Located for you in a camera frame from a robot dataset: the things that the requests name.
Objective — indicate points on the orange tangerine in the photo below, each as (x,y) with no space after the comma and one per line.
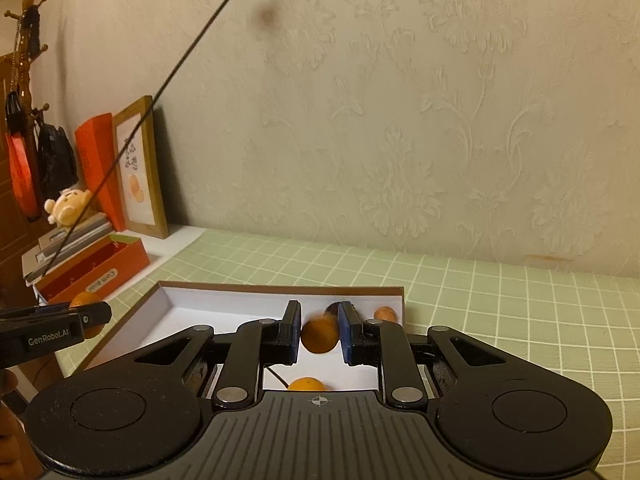
(320,333)

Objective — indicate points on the small carrot piece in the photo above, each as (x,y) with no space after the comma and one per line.
(386,313)

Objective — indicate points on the plush toy figure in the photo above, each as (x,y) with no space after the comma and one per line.
(70,206)

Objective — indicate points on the dark brown round fruit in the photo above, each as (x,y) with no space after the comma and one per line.
(332,309)

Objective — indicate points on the green checkered tablecloth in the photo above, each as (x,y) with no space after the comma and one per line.
(583,326)

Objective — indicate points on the stack of books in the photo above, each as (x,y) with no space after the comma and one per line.
(53,246)

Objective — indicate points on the larger orange kumquat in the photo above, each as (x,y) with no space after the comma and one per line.
(82,300)

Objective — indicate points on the black bag hanging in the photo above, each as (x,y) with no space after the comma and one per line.
(56,161)

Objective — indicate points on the brown white cardboard box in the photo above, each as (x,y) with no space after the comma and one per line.
(169,307)

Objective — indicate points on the wooden coat rack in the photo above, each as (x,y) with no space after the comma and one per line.
(26,49)

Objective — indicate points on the red orange box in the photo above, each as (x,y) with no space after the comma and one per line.
(99,269)

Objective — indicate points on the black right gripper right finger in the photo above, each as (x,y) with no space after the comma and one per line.
(385,346)

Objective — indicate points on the wooden picture frame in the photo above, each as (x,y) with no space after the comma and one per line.
(137,172)

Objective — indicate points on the red hanging bag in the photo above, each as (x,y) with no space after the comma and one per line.
(20,168)

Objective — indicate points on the small orange kumquat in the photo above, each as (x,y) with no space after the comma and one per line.
(306,384)

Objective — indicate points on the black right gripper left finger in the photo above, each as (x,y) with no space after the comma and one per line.
(244,354)

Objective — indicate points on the red paper folder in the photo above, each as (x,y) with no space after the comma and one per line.
(95,145)

